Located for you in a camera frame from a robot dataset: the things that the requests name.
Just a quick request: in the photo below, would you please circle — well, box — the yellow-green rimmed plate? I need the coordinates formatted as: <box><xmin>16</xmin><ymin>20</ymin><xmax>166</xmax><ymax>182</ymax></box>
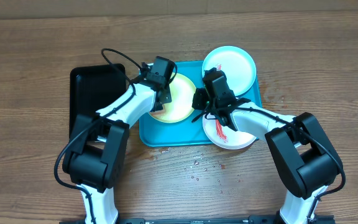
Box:
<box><xmin>149</xmin><ymin>73</ymin><xmax>196</xmax><ymax>123</ymax></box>

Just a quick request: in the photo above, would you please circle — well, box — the white plate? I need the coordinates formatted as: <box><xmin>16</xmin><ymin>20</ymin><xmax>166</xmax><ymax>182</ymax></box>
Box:
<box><xmin>203</xmin><ymin>114</ymin><xmax>257</xmax><ymax>150</ymax></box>

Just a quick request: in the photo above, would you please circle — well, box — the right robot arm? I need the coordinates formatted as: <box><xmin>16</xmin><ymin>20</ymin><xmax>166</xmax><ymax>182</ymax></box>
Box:
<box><xmin>193</xmin><ymin>68</ymin><xmax>346</xmax><ymax>223</ymax></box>

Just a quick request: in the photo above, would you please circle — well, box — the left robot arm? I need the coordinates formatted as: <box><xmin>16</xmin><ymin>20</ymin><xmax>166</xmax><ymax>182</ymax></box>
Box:
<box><xmin>54</xmin><ymin>57</ymin><xmax>177</xmax><ymax>223</ymax></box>

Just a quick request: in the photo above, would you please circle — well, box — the teal plastic serving tray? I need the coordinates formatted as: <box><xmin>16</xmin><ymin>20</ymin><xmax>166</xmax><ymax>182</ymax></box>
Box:
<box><xmin>137</xmin><ymin>60</ymin><xmax>266</xmax><ymax>147</ymax></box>

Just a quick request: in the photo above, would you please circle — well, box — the black plastic tray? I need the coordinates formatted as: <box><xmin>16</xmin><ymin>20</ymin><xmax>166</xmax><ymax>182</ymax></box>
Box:
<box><xmin>69</xmin><ymin>63</ymin><xmax>127</xmax><ymax>133</ymax></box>

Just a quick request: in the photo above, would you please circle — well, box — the light blue rimmed plate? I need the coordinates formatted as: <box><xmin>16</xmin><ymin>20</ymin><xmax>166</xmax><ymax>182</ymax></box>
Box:
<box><xmin>201</xmin><ymin>46</ymin><xmax>257</xmax><ymax>96</ymax></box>

